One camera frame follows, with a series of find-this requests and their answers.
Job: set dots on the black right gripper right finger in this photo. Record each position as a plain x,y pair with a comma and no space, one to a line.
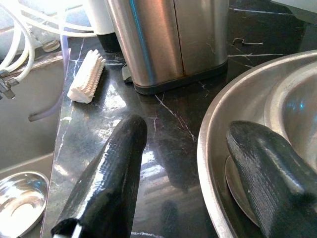
272,186

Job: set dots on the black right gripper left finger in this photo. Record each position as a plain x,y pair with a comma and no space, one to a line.
106,186

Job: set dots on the large steel basin plate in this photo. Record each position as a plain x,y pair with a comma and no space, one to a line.
223,124

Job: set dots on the large steel bowl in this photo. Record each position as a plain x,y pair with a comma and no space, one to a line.
297,104

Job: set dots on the wide rimmed steel bowl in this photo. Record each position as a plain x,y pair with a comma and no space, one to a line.
22,203

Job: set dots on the stainless steel sink basin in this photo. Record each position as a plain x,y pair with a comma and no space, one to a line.
24,129

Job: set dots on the white scrub brush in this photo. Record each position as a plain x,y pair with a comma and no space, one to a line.
86,77

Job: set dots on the clear plastic tube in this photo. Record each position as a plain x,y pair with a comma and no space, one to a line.
65,62

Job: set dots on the tall stainless steel container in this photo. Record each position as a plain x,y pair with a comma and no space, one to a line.
161,37

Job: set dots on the white countertop appliance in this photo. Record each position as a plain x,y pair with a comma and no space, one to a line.
99,15

